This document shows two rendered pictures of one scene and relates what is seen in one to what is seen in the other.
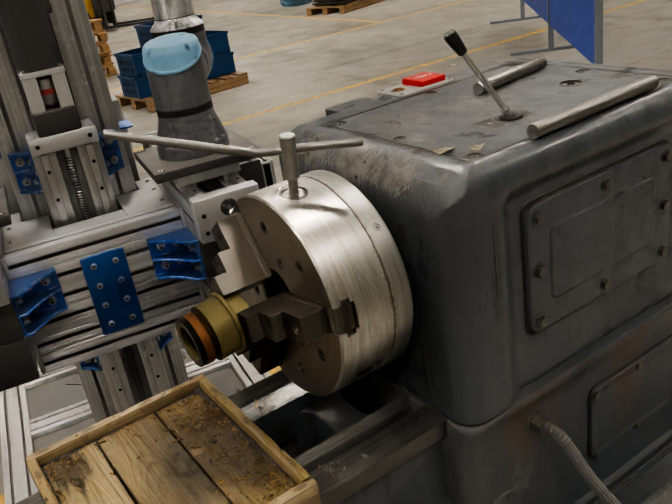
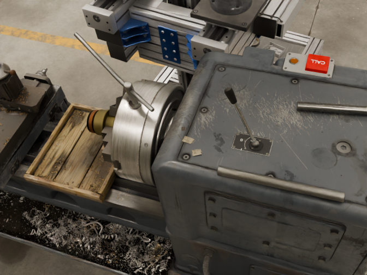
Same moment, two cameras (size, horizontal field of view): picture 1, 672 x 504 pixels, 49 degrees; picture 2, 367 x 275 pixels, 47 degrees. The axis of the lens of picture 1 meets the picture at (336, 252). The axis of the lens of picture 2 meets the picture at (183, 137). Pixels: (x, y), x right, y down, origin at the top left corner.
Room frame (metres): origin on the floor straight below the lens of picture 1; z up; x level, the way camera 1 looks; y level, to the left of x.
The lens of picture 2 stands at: (0.62, -0.69, 2.09)
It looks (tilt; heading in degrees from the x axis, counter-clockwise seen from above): 52 degrees down; 57
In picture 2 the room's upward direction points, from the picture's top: 8 degrees counter-clockwise
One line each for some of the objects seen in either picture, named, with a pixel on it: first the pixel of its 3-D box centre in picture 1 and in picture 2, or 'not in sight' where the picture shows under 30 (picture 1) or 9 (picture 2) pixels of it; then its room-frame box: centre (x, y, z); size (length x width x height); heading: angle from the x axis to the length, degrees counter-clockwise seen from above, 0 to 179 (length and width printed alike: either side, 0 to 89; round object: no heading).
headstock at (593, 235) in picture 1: (490, 208); (278, 159); (1.20, -0.28, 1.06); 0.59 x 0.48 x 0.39; 121
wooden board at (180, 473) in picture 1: (164, 479); (86, 148); (0.83, 0.29, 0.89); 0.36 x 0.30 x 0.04; 31
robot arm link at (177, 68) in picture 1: (176, 70); not in sight; (1.54, 0.26, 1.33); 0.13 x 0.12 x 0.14; 0
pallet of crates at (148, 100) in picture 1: (175, 58); not in sight; (8.09, 1.36, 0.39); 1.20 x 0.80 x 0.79; 127
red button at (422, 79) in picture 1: (423, 81); (317, 64); (1.40, -0.22, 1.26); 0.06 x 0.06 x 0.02; 31
